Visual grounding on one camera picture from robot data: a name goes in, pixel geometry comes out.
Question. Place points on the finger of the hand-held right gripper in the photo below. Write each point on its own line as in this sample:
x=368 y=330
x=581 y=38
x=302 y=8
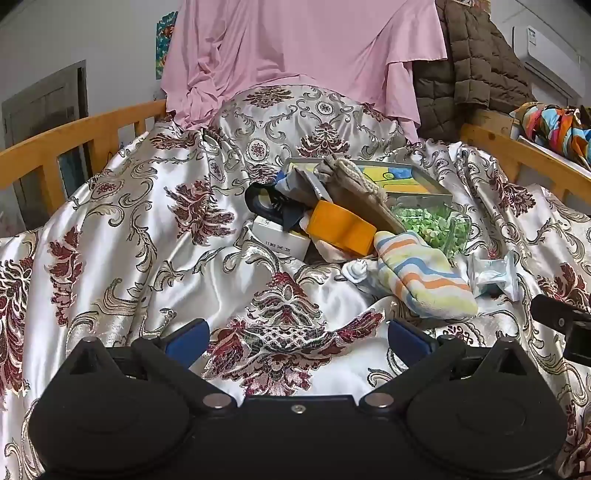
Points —
x=554 y=310

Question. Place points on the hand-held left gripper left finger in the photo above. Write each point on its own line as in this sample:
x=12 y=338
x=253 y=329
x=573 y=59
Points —
x=187 y=345

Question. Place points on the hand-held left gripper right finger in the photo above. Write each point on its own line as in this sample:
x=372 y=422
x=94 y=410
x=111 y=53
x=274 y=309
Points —
x=408 y=345

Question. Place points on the light blue tissue packet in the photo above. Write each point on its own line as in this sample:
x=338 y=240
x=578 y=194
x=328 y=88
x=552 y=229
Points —
x=494 y=277

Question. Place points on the striped terry sock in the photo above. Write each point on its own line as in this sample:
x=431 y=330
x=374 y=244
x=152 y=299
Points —
x=420 y=272

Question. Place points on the orange cloth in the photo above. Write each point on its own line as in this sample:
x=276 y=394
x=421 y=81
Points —
x=341 y=228

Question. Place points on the black and blue lens cloth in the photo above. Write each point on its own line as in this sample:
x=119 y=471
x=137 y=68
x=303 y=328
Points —
x=258 y=203

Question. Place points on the printed metal tray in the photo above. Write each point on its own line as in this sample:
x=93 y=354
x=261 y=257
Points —
x=415 y=182

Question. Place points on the grey cloth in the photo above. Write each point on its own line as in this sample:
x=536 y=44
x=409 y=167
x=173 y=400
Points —
x=300 y=184

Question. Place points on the floral satin blanket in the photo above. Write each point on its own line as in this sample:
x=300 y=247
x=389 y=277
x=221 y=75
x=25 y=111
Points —
x=138 y=258

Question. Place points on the clear bag of green pieces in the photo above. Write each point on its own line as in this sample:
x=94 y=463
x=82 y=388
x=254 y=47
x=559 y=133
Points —
x=429 y=226

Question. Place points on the plain white box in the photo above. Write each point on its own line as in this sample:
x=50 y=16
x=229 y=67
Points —
x=279 y=235

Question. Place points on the white mattress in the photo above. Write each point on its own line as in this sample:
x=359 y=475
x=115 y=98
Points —
x=545 y=150

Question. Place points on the colourful patterned cloth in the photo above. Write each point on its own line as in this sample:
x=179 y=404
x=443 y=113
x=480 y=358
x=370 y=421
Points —
x=554 y=124

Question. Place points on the white air conditioner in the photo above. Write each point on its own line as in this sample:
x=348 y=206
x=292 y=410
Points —
x=547 y=57

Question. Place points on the brown puffer jacket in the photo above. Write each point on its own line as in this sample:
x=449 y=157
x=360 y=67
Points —
x=466 y=69

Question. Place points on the grey door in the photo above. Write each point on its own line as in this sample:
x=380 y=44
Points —
x=41 y=110

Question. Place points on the pink sheet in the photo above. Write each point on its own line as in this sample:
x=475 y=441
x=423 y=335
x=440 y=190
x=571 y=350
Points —
x=286 y=50

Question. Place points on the wooden bed rail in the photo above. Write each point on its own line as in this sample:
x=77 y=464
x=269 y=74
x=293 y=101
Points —
x=69 y=134
x=508 y=147

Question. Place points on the colourful wall poster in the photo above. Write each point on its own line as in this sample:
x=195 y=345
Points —
x=165 y=46

